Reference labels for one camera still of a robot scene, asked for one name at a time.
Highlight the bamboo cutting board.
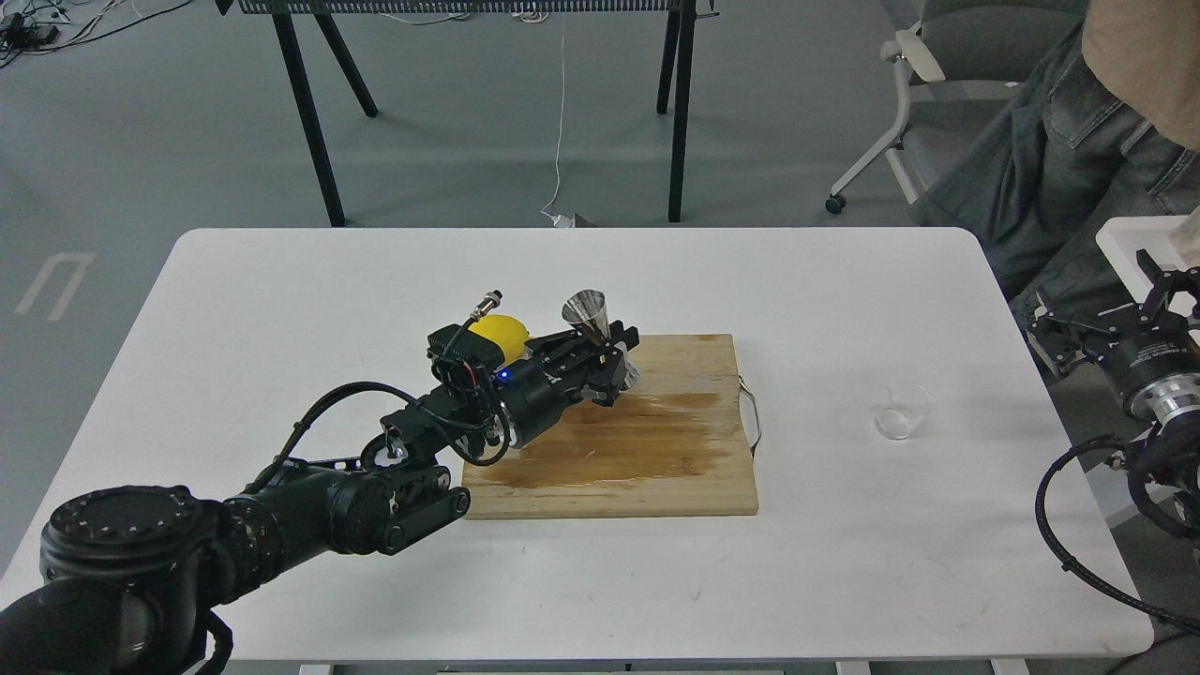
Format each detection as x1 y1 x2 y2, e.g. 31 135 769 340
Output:
462 334 758 520

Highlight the steel double jigger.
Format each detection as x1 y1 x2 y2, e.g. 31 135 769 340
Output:
562 288 641 390

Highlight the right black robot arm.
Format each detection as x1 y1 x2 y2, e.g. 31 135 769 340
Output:
1026 249 1199 634

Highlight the black metal frame table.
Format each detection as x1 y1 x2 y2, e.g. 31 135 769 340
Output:
216 1 716 228

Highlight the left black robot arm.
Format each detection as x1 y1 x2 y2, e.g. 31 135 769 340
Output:
2 289 638 674

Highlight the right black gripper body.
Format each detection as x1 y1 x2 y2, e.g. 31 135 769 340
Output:
1102 329 1199 420

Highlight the yellow lemon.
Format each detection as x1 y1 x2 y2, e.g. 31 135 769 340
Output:
468 313 532 368

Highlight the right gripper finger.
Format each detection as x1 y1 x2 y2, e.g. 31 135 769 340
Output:
1026 295 1116 381
1134 249 1199 334

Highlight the small clear measuring cup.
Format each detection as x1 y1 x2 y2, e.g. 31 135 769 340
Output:
872 381 932 441

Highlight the grey office chair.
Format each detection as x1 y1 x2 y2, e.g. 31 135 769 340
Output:
824 1 1086 215

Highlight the person in grey clothes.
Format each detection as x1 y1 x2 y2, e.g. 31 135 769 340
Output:
908 1 1199 319

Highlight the white hanging cable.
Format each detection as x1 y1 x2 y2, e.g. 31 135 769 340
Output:
538 13 575 228

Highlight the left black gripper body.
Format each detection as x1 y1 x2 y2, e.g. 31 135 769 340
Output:
488 338 595 448

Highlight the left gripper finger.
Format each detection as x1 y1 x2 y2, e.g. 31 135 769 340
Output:
534 322 640 368
581 352 629 410

